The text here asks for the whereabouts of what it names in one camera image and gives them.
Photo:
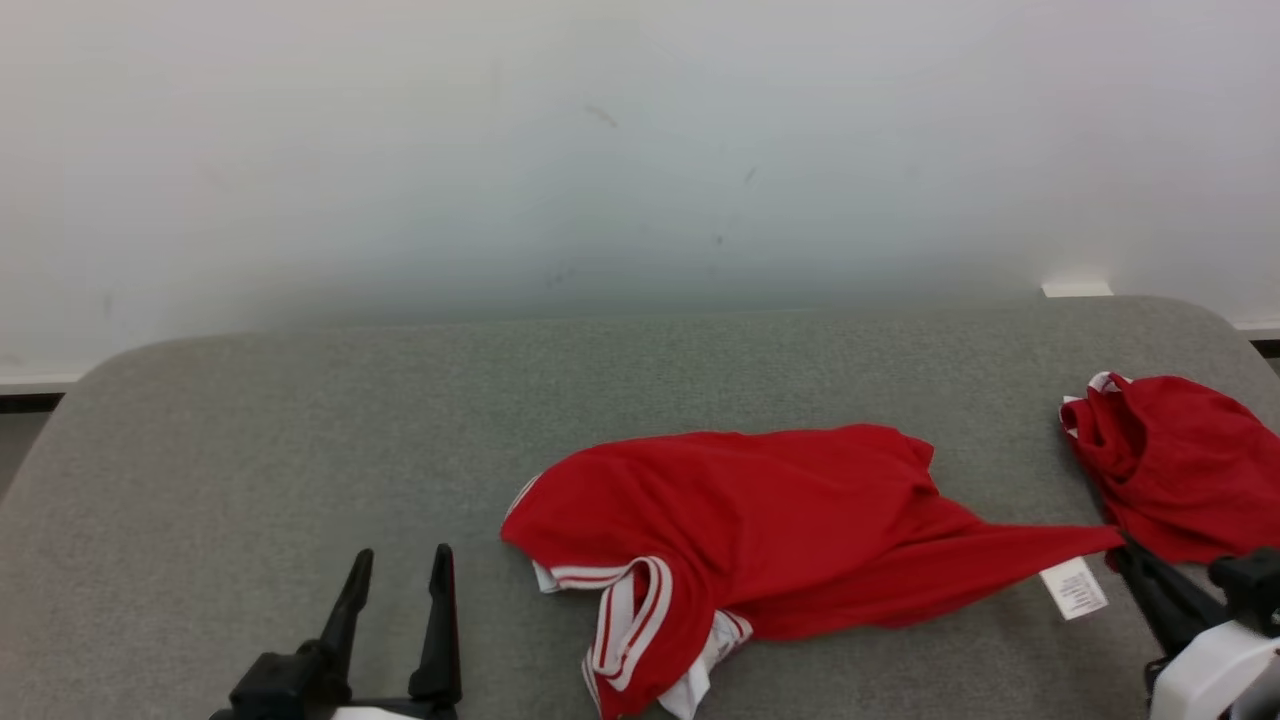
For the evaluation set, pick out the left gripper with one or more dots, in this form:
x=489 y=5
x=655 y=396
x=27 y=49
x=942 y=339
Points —
x=380 y=714

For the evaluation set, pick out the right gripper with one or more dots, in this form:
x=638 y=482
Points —
x=1220 y=675

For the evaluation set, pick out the red garment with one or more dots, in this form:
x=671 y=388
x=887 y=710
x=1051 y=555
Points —
x=1180 y=460

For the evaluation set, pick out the red and white jersey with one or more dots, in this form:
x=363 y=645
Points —
x=780 y=510

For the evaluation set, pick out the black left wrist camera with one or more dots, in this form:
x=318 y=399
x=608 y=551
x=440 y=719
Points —
x=280 y=690

